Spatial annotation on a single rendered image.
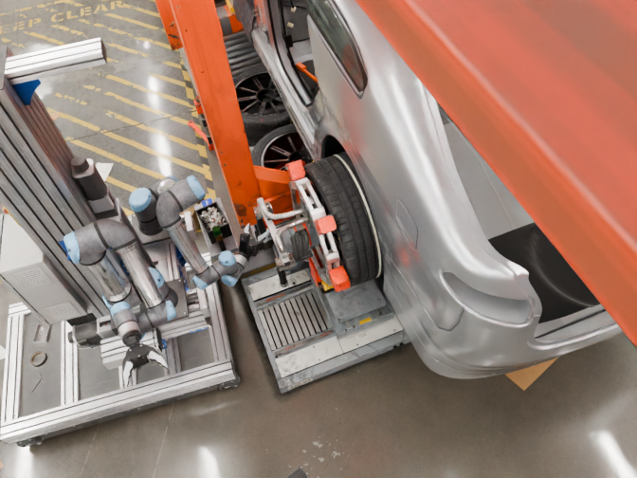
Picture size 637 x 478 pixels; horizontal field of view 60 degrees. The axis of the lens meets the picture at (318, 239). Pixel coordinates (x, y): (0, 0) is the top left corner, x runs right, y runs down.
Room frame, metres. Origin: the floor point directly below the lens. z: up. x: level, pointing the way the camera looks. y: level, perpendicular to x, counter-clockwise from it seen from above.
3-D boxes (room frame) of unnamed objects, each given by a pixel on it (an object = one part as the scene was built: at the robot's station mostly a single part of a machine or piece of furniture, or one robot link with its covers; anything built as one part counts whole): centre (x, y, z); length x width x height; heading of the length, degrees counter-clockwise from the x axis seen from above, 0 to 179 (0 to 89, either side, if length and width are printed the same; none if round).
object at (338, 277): (1.40, -0.07, 0.85); 0.09 x 0.08 x 0.07; 16
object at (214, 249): (2.13, 0.61, 0.44); 0.43 x 0.17 x 0.03; 16
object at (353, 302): (1.75, -0.15, 0.32); 0.40 x 0.30 x 0.28; 16
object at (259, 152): (2.58, 0.06, 0.39); 0.66 x 0.66 x 0.24
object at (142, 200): (1.90, 0.86, 0.98); 0.13 x 0.12 x 0.14; 125
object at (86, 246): (1.36, 0.90, 1.19); 0.15 x 0.12 x 0.55; 114
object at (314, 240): (1.68, 0.08, 0.85); 0.21 x 0.14 x 0.14; 106
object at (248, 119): (3.26, 0.25, 0.39); 0.66 x 0.66 x 0.24
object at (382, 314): (1.74, -0.15, 0.13); 0.50 x 0.36 x 0.10; 16
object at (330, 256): (1.70, 0.02, 0.85); 0.54 x 0.07 x 0.54; 16
